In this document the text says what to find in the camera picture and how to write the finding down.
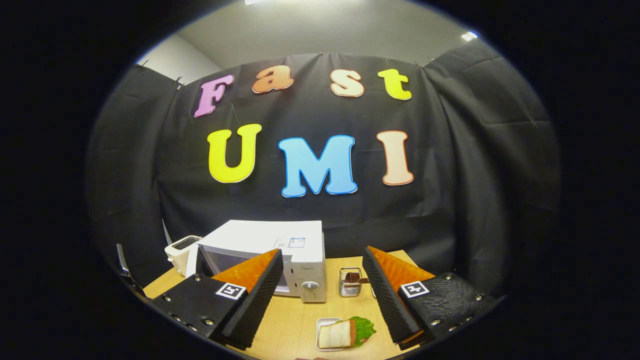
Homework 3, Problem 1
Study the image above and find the black backdrop cloth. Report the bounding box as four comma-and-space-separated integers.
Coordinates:
84, 39, 561, 296

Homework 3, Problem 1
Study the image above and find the small white tray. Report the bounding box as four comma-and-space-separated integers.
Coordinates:
316, 317, 346, 352

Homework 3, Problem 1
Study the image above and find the metal wire basket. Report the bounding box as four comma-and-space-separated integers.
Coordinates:
339, 267, 370, 298

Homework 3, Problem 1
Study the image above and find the white microwave oven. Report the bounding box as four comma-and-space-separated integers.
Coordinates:
186, 220, 327, 303

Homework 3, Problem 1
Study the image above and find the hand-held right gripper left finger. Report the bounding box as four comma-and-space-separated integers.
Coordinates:
150, 248, 284, 351

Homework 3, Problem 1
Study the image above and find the sandwich with lettuce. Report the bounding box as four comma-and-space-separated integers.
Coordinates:
318, 316, 377, 350

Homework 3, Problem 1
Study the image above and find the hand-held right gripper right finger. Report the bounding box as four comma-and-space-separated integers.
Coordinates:
362, 246, 501, 351

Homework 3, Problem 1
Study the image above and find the white toaster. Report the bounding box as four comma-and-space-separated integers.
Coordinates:
165, 235, 202, 277

